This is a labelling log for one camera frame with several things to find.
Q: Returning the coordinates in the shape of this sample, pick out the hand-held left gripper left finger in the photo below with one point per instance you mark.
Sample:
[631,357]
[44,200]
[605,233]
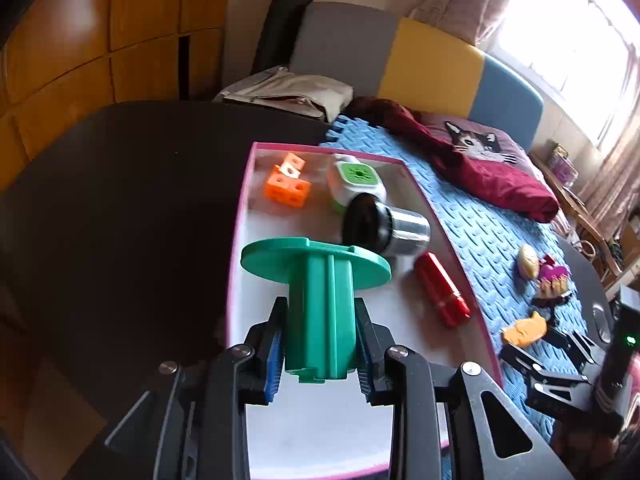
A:
[274,360]

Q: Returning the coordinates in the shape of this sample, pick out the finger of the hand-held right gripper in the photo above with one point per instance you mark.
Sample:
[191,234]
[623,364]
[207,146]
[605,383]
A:
[517,362]
[572,345]

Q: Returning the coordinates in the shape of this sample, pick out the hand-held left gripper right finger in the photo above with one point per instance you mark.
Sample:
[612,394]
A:
[365,360]

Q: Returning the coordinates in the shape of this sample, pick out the orange-yellow cat-shaped toy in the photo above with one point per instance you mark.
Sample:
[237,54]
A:
[522,332]

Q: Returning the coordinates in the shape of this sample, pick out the green plastic spool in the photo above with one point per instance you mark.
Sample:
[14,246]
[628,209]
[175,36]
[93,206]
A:
[320,320]

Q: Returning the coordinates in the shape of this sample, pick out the pink-rimmed white cardboard box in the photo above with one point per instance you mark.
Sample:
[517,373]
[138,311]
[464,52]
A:
[300,430]

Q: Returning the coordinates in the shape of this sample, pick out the pale yellow carved egg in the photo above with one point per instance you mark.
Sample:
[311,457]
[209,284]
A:
[528,261]

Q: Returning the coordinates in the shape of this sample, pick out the red cylinder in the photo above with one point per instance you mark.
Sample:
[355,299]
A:
[442,290]

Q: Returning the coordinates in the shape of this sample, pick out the orange block toy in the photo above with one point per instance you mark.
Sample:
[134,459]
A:
[285,190]

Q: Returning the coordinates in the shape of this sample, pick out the white and green device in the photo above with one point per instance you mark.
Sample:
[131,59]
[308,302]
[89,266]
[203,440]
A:
[357,177]

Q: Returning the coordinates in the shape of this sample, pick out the blue foam puzzle mat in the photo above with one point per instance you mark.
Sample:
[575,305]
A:
[500,230]

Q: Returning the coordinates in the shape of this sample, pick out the wooden side desk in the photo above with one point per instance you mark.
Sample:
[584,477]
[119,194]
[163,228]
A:
[580,210]

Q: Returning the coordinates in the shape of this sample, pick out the maroon blanket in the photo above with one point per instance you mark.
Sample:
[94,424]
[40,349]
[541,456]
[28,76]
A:
[500,185]

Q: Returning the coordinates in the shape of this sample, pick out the pink bed sheet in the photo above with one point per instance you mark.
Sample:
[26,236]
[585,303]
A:
[540,170]

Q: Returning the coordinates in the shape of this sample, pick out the colourful small box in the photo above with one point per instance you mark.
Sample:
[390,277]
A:
[562,165]

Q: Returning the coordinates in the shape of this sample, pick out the pink curtain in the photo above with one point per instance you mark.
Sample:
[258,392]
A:
[460,0]
[620,170]

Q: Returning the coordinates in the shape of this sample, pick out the purple cat print pillow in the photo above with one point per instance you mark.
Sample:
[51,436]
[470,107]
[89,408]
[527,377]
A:
[475,140]

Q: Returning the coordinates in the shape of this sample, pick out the beige cloth bag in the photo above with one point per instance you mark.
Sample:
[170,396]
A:
[300,92]

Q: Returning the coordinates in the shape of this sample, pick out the window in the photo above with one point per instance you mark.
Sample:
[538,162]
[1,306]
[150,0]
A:
[565,45]

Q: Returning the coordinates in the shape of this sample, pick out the grey yellow blue headboard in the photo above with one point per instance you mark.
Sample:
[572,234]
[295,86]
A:
[430,65]

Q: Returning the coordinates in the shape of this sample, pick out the black rolled mat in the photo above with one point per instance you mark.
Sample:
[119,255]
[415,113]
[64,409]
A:
[280,25]

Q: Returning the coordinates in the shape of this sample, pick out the wooden wardrobe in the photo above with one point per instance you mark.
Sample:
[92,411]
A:
[75,35]

